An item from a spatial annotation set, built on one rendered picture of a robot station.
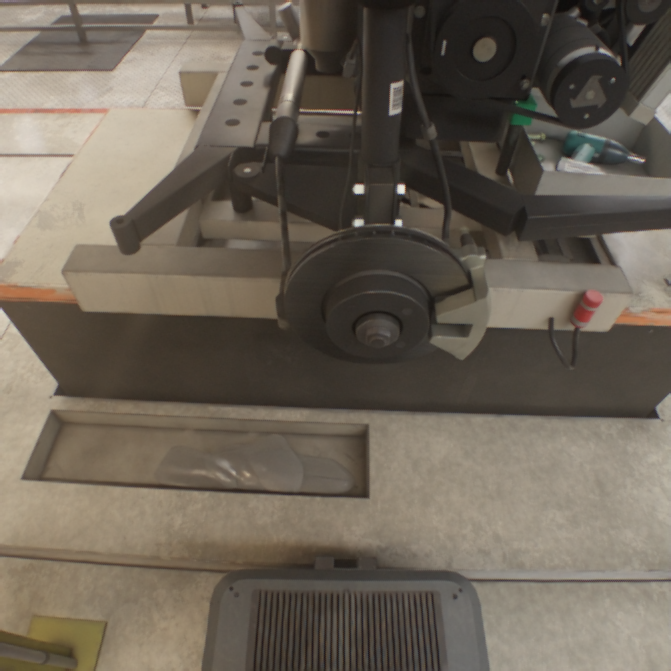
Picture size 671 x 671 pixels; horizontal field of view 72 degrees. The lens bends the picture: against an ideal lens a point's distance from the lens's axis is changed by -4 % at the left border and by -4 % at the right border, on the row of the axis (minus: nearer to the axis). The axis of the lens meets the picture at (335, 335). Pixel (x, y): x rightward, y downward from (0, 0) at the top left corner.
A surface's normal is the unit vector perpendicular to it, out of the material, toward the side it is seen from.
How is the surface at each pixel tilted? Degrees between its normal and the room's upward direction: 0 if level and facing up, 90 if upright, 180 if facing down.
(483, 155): 0
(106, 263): 0
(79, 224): 0
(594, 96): 90
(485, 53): 90
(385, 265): 90
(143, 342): 90
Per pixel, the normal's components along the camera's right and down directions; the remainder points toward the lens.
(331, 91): -0.03, 0.78
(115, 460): 0.03, -0.63
